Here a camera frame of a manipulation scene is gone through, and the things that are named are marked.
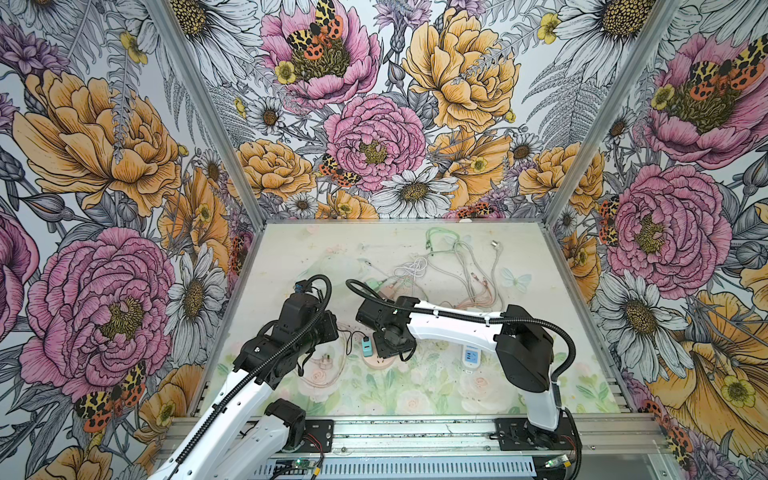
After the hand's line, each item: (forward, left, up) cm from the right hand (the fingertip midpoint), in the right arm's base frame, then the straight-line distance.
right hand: (394, 358), depth 83 cm
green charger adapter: (+26, +6, -3) cm, 27 cm away
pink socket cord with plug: (-3, +21, -4) cm, 21 cm away
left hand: (+4, +15, +11) cm, 19 cm away
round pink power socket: (0, +5, -1) cm, 5 cm away
